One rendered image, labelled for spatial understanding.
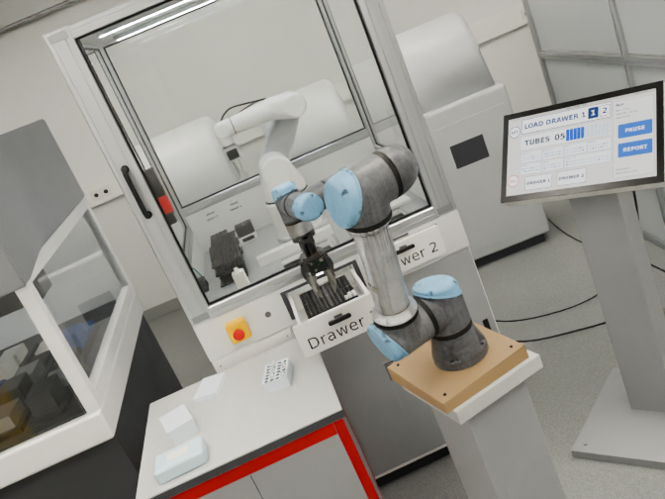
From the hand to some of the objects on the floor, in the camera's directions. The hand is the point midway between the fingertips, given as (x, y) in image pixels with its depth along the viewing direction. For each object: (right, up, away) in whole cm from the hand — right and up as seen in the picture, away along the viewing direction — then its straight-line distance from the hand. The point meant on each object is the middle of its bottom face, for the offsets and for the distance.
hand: (327, 290), depth 210 cm
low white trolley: (-1, -103, +32) cm, 108 cm away
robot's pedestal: (+66, -86, +2) cm, 108 cm away
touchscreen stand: (+119, -49, +42) cm, 135 cm away
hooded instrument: (-132, -140, +88) cm, 211 cm away
